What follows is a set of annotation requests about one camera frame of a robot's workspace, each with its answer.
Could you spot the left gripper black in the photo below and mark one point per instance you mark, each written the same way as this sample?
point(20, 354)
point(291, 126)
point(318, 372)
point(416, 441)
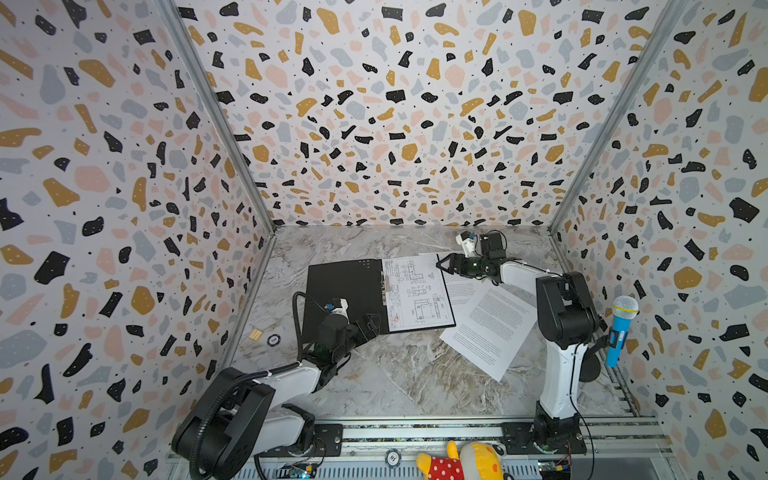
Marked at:
point(369, 331)

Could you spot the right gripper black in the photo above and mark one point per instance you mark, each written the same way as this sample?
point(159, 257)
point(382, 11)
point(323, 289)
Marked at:
point(459, 264)

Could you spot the orange folder black inside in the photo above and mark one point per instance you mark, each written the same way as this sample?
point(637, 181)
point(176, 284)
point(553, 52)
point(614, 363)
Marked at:
point(360, 282)

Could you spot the white technical drawing sheet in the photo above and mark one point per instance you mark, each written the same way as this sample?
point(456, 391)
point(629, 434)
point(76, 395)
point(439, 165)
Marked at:
point(415, 294)

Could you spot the white text sheet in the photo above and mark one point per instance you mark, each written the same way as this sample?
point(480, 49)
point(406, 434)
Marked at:
point(464, 292)
point(493, 332)

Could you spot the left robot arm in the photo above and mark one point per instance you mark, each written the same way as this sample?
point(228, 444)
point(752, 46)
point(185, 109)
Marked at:
point(242, 415)

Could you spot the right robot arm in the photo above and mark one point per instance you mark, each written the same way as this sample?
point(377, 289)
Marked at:
point(566, 318)

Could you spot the green circuit board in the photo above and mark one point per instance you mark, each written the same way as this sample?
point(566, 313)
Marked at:
point(297, 471)

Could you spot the yellow red plush toy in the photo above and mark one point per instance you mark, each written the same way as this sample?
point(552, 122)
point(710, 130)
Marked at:
point(476, 460)

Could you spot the blue toy microphone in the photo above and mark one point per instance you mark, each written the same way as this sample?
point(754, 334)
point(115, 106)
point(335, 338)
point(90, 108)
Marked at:
point(624, 309)

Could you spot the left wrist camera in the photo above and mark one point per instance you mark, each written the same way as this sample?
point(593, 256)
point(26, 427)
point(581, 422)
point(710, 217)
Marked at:
point(339, 307)

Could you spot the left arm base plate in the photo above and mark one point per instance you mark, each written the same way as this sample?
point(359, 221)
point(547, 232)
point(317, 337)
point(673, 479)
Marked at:
point(324, 440)

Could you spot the round white badge on rail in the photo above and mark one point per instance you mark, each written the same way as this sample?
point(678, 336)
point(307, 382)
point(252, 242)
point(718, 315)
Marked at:
point(393, 458)

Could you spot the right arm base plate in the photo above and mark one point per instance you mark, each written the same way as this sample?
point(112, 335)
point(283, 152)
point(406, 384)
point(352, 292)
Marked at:
point(540, 437)

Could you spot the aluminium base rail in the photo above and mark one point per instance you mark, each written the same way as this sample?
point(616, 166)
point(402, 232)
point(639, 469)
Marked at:
point(618, 448)

